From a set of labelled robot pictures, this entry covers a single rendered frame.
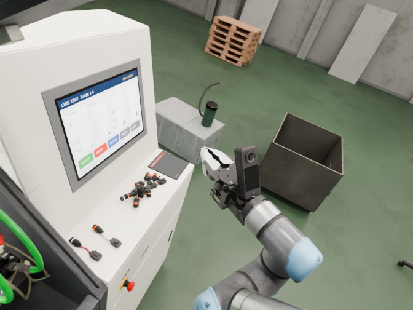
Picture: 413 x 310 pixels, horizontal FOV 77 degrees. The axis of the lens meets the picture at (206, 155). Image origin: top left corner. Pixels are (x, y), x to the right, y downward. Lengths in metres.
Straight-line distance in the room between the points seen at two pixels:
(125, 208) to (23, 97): 0.54
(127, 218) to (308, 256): 0.73
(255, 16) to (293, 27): 1.32
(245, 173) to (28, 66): 0.59
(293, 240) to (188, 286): 1.59
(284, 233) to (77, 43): 0.75
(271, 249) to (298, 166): 2.13
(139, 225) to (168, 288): 1.04
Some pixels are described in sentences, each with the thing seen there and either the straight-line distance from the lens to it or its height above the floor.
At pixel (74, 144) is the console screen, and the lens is 0.92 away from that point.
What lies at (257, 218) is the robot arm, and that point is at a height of 1.46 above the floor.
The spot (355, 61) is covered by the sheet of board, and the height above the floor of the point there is 0.58.
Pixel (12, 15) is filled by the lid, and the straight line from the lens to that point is 0.46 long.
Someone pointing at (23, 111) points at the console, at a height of 1.42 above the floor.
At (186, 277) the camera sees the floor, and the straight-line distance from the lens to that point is 2.09.
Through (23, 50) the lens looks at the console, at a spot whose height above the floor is 1.55.
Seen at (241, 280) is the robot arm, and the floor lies 1.37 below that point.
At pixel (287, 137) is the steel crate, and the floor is 0.34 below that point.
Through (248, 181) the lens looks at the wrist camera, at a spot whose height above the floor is 1.49.
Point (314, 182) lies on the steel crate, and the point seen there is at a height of 0.43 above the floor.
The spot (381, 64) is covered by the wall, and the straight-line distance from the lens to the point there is 10.17.
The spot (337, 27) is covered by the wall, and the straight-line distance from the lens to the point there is 10.04.
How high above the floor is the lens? 1.83
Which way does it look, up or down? 36 degrees down
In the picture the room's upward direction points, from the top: 19 degrees clockwise
